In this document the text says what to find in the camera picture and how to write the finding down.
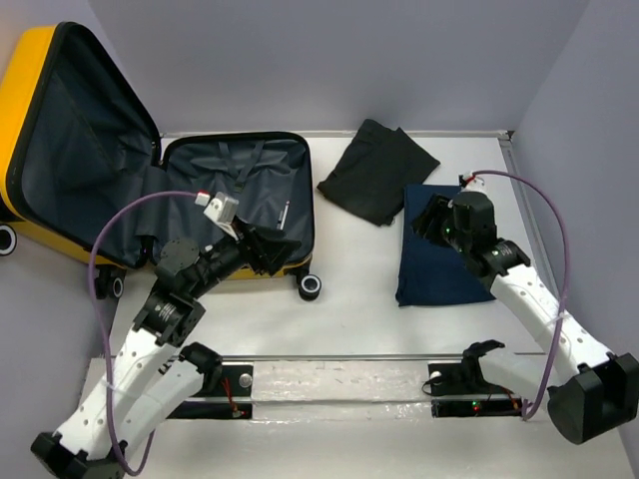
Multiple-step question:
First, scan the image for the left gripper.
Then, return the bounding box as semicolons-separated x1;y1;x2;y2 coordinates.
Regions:
192;214;305;296

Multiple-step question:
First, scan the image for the navy blue garment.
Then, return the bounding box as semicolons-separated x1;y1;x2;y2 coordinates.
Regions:
395;184;494;307

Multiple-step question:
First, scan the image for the black garment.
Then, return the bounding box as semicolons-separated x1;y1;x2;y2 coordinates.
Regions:
318;119;440;227

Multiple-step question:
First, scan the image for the yellow hard-shell suitcase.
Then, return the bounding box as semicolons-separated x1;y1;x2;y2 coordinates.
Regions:
1;22;321;300

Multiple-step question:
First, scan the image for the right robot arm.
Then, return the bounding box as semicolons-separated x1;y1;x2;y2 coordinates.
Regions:
411;190;638;444

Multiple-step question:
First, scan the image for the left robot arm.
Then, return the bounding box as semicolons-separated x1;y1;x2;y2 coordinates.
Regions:
31;219;301;478

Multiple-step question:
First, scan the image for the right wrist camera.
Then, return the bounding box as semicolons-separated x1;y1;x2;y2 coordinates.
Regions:
458;172;487;197

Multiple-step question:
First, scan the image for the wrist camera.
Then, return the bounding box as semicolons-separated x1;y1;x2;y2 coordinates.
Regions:
458;172;487;197
204;193;239;240

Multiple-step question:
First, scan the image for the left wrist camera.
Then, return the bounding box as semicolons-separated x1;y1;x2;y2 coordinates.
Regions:
204;193;239;240

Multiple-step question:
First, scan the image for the silver front rail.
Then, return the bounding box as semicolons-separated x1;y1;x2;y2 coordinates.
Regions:
223;353;462;362

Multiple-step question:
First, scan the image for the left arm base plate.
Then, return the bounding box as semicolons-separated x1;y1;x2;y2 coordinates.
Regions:
169;362;254;420

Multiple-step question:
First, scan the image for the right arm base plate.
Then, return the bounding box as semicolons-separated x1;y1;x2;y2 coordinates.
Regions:
421;362;522;419

